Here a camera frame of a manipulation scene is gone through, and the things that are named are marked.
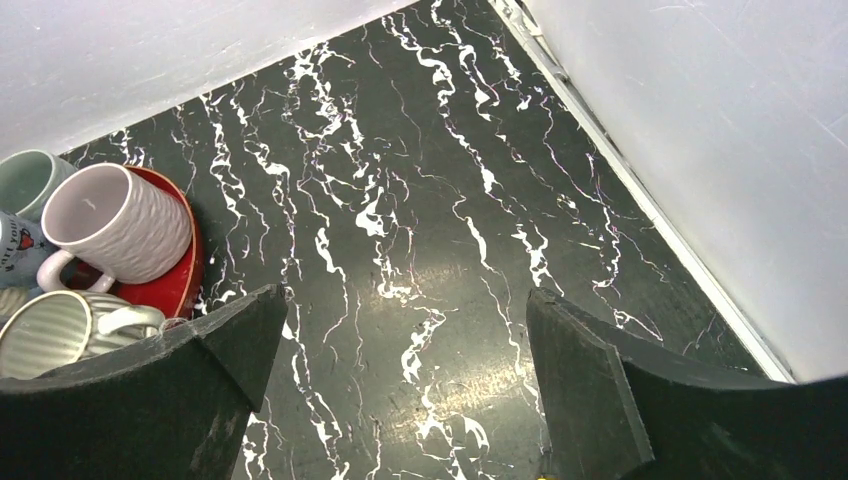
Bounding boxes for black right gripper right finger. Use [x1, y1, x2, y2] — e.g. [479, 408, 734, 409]
[526, 288, 847, 479]

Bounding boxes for grey ribbed mug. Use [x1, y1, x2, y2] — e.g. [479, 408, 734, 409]
[1, 290, 167, 380]

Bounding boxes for grey printed mug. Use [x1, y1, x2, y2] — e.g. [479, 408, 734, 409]
[1, 211, 58, 288]

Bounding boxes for sage green mug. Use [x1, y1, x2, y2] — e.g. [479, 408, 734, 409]
[1, 149, 77, 222]

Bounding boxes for lilac textured mug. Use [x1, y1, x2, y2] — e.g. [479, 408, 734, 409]
[37, 163, 192, 293]

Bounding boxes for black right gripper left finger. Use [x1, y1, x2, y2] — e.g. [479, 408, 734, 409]
[1, 284, 288, 479]

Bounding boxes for aluminium table edge rail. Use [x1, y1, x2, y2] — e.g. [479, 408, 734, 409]
[491, 1, 796, 383]

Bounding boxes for red round tray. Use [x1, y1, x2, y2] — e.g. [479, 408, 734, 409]
[67, 167, 202, 317]

